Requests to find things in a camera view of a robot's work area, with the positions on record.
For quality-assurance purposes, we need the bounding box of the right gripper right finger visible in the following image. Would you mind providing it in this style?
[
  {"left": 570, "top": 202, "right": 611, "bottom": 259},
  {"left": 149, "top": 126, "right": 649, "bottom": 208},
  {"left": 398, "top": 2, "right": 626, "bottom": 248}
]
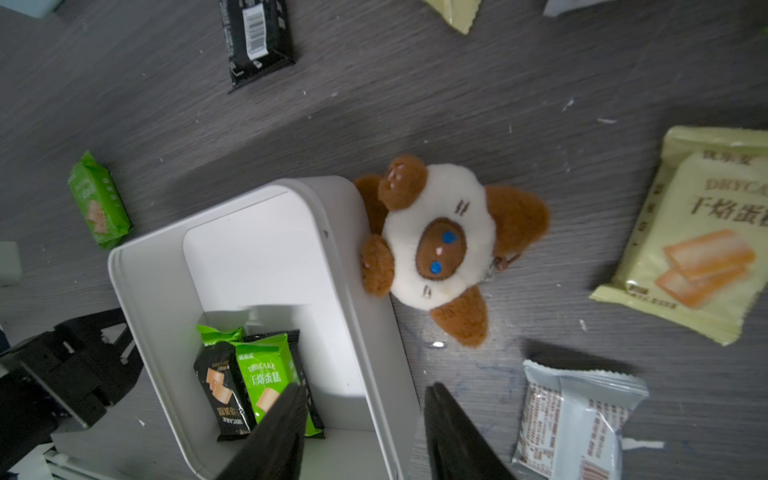
[{"left": 424, "top": 382, "right": 514, "bottom": 480}]

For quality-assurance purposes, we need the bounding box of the cream cookie packet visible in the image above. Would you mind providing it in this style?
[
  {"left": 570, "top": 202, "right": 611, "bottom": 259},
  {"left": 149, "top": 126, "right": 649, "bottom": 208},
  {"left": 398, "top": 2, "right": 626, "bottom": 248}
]
[{"left": 425, "top": 0, "right": 481, "bottom": 35}]

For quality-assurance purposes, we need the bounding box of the clear snack packet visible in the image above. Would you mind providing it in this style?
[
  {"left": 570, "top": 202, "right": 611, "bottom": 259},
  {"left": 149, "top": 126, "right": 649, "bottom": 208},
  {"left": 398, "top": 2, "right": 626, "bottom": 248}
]
[{"left": 512, "top": 360, "right": 649, "bottom": 480}]

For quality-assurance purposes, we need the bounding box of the green cookie packet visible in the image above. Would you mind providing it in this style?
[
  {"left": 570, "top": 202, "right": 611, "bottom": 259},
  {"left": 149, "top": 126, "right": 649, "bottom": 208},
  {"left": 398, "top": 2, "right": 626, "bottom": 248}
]
[
  {"left": 232, "top": 332, "right": 322, "bottom": 439},
  {"left": 67, "top": 151, "right": 132, "bottom": 250},
  {"left": 590, "top": 126, "right": 767, "bottom": 345},
  {"left": 197, "top": 325, "right": 246, "bottom": 347}
]

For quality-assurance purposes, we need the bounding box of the brown white plush toy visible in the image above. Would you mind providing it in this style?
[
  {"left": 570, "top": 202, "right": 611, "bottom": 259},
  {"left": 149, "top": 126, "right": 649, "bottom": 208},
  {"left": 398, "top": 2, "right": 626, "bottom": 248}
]
[{"left": 354, "top": 156, "right": 550, "bottom": 348}]

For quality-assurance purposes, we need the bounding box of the black barcode snack packet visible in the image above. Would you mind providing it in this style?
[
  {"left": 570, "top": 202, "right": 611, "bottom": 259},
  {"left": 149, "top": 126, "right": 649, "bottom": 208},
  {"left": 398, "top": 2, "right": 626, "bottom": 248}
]
[{"left": 218, "top": 0, "right": 296, "bottom": 90}]

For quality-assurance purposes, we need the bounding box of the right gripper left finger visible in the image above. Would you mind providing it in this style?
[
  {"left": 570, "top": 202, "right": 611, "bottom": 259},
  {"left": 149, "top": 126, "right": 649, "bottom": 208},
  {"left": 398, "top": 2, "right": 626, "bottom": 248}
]
[{"left": 217, "top": 384, "right": 308, "bottom": 480}]

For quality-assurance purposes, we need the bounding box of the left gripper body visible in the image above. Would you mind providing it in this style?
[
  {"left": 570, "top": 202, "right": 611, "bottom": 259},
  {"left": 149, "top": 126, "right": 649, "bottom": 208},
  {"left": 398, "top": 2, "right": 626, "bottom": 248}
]
[{"left": 1, "top": 308, "right": 143, "bottom": 474}]

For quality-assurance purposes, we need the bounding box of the white cookie packet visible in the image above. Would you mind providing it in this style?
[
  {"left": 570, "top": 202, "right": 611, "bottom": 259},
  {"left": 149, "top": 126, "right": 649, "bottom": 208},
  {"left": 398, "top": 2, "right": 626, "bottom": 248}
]
[{"left": 543, "top": 0, "right": 611, "bottom": 18}]

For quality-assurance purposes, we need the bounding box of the white storage box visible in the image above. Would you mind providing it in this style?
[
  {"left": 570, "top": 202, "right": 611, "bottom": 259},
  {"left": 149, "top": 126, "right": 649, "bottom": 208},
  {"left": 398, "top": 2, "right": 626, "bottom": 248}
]
[{"left": 108, "top": 176, "right": 420, "bottom": 479}]

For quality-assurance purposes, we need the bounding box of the black cookie packet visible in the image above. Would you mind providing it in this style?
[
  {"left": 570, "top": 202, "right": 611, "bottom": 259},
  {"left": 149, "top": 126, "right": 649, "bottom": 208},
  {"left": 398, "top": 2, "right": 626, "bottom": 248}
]
[
  {"left": 193, "top": 342, "right": 256, "bottom": 442},
  {"left": 242, "top": 328, "right": 326, "bottom": 439}
]

